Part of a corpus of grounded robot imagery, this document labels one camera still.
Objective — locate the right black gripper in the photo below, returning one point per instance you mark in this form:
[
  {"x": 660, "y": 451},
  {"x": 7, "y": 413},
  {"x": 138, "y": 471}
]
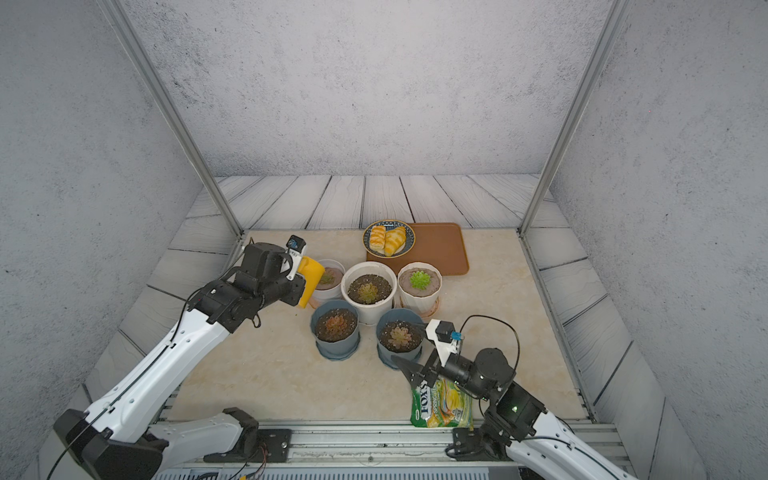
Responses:
[{"x": 418, "y": 369}]

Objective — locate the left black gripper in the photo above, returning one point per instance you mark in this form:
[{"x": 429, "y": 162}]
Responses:
[{"x": 294, "y": 297}]

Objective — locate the blue pot pink succulent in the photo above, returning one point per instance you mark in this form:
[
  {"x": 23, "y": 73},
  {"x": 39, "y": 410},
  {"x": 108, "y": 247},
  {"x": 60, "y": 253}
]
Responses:
[{"x": 399, "y": 333}]

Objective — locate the yellow watering can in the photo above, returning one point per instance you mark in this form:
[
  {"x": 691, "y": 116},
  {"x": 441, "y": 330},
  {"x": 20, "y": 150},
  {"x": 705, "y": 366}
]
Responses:
[{"x": 312, "y": 272}]

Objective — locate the white pot pink-green succulent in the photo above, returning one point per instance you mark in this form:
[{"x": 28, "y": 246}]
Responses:
[{"x": 329, "y": 287}]

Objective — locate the blue pot red succulent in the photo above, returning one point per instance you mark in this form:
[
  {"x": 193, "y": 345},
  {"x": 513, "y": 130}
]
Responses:
[{"x": 335, "y": 328}]

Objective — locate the white pot bright green succulent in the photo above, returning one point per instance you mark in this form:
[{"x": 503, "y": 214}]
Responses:
[{"x": 419, "y": 286}]

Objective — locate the large white pot dark soil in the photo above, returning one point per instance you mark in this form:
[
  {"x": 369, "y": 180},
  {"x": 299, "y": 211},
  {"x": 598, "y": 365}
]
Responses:
[{"x": 370, "y": 288}]

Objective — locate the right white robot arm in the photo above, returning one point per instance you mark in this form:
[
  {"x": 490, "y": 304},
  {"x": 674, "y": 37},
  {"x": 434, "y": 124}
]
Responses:
[{"x": 515, "y": 424}]

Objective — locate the green Fox's candy bag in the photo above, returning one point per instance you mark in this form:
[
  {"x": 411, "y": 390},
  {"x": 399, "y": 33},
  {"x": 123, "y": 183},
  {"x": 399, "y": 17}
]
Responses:
[{"x": 442, "y": 405}]

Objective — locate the beige saucer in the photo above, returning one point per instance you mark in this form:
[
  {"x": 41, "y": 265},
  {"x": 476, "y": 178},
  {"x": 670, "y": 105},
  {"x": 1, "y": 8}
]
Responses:
[{"x": 431, "y": 312}]

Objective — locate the left striped bread roll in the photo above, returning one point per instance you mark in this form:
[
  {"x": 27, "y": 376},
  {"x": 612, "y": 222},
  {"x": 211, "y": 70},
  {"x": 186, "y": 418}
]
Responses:
[{"x": 377, "y": 239}]

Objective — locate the striped bread roll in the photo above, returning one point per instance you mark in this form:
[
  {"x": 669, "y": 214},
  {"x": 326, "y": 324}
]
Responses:
[
  {"x": 377, "y": 239},
  {"x": 394, "y": 240}
]

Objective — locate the brown wooden tray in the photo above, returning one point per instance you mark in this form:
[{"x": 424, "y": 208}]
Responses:
[{"x": 439, "y": 244}]

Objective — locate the right striped bread roll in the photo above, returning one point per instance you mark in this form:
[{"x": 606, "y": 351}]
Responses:
[{"x": 394, "y": 240}]

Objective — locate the blue patterned plate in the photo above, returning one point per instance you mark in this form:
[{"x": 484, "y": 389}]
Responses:
[{"x": 390, "y": 224}]

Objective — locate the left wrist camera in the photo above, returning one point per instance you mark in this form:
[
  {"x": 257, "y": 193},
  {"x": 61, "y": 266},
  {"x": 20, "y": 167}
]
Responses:
[{"x": 295, "y": 248}]

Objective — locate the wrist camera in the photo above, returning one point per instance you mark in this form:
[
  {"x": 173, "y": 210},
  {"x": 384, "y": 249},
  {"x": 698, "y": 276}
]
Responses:
[
  {"x": 295, "y": 248},
  {"x": 446, "y": 339}
]

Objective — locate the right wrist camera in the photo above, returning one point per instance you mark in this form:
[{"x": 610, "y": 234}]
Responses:
[{"x": 446, "y": 339}]

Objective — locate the front aluminium rail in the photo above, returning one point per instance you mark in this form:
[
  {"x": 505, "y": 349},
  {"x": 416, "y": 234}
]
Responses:
[{"x": 356, "y": 450}]

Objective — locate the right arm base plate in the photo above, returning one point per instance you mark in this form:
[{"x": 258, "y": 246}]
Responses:
[{"x": 470, "y": 444}]

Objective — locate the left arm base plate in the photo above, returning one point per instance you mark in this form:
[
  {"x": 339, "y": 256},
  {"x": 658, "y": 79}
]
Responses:
[{"x": 256, "y": 445}]

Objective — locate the left aluminium frame post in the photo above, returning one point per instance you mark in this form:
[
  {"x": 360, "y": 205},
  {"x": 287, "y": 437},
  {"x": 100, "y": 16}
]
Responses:
[{"x": 132, "y": 45}]

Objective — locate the aluminium frame post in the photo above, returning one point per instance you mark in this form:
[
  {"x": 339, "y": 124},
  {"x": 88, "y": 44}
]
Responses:
[
  {"x": 595, "y": 65},
  {"x": 132, "y": 45}
]

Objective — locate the right aluminium frame post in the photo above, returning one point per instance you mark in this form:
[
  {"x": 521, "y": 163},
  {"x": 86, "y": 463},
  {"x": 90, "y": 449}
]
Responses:
[{"x": 595, "y": 65}]

